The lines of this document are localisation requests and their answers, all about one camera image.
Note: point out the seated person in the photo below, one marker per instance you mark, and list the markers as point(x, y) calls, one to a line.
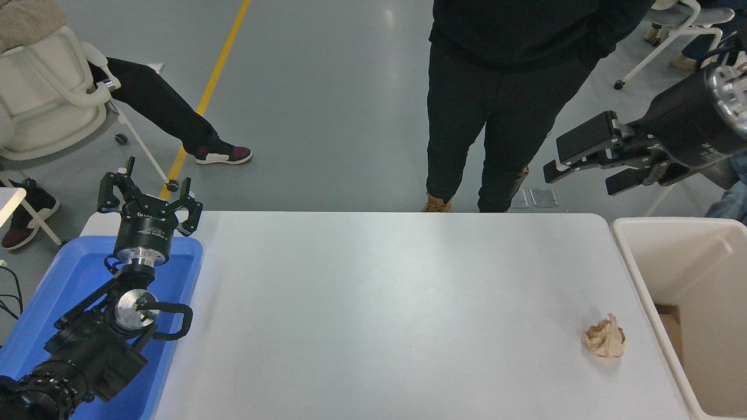
point(683, 61)
point(736, 204)
point(157, 105)

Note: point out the white-framed grey-seat chair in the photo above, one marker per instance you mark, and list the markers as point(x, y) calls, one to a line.
point(721, 175)
point(688, 14)

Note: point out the clear floor outlet cover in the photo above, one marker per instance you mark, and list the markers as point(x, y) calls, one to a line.
point(520, 199)
point(544, 197)

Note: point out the tan paper ball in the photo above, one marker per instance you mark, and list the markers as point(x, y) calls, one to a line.
point(606, 339)

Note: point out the white office chair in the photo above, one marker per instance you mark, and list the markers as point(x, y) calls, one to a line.
point(41, 87)

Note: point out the blue plastic tray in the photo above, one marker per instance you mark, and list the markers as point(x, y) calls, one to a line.
point(64, 280)

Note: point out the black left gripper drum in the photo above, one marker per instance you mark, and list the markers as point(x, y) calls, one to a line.
point(146, 228)

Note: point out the standing person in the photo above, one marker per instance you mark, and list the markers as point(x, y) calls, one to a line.
point(513, 70)

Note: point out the large pale plastic bin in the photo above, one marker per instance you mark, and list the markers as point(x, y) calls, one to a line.
point(671, 262)

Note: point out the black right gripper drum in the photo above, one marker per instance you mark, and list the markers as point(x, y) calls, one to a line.
point(688, 128)

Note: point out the brown cardboard piece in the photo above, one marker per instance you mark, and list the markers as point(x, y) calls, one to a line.
point(670, 332)

